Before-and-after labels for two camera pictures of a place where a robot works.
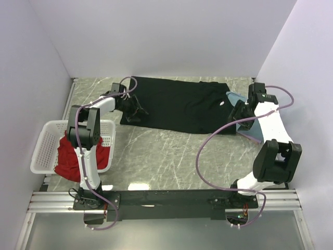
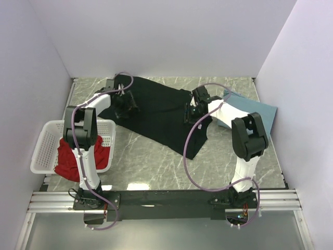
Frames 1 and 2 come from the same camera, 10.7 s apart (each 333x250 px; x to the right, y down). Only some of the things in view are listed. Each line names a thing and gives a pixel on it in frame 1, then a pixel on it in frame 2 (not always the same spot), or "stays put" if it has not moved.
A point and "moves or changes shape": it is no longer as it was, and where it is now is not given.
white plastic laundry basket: [45, 155] stays put
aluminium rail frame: [269, 201] stays put
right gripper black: [235, 113] -> [188, 117]
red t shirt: [67, 168] stays put
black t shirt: [183, 105] moves or changes shape
